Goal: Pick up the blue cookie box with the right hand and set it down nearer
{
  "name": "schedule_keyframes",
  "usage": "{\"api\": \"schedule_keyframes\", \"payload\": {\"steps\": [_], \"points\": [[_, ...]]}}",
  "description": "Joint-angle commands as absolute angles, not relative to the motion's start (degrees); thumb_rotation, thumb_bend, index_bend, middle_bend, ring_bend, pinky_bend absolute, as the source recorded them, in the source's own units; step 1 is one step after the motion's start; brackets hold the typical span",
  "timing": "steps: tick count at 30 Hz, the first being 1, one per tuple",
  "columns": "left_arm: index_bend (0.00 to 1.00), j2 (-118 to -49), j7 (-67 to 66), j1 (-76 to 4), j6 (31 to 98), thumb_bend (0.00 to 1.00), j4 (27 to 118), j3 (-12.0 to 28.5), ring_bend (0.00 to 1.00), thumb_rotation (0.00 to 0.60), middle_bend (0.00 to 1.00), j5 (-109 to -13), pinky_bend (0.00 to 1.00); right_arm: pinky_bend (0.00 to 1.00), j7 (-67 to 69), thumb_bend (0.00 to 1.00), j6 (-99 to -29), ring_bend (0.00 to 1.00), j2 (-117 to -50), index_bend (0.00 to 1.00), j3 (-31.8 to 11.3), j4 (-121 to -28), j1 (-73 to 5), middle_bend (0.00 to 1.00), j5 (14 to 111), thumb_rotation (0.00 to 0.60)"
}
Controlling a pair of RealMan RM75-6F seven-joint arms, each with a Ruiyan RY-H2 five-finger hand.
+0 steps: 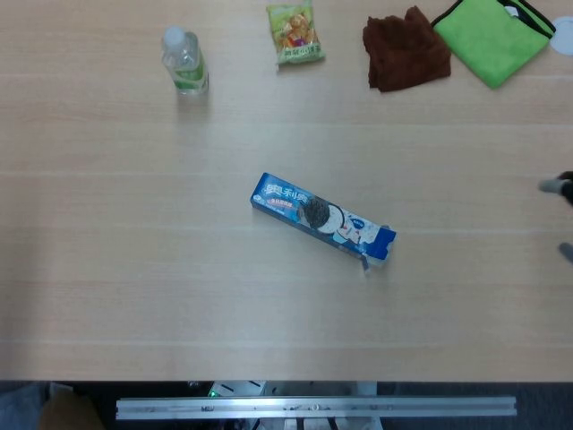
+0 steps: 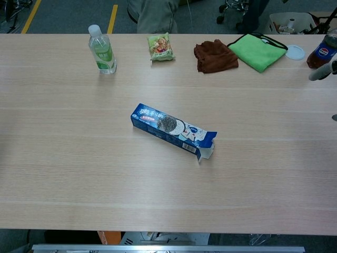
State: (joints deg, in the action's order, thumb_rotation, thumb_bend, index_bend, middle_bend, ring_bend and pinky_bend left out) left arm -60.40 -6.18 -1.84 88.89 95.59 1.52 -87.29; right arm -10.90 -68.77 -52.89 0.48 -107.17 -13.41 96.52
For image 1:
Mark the clear water bottle green label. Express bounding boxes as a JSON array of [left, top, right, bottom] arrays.
[[160, 25, 210, 96]]

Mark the green cloth black trim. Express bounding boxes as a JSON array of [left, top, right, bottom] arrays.
[[431, 0, 557, 90]]

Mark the brown cloth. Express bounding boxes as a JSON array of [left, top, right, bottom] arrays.
[[362, 5, 452, 93]]

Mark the aluminium rail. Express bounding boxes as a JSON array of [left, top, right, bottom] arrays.
[[115, 395, 518, 421]]

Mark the green snack bag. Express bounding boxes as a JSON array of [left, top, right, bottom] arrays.
[[265, 0, 327, 67]]

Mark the blue cookie box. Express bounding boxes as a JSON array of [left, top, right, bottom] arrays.
[[249, 172, 398, 275]]

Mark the white round table cap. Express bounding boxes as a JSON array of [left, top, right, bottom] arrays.
[[549, 16, 573, 56]]

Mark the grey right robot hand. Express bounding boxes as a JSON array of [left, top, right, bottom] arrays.
[[538, 170, 573, 265]]

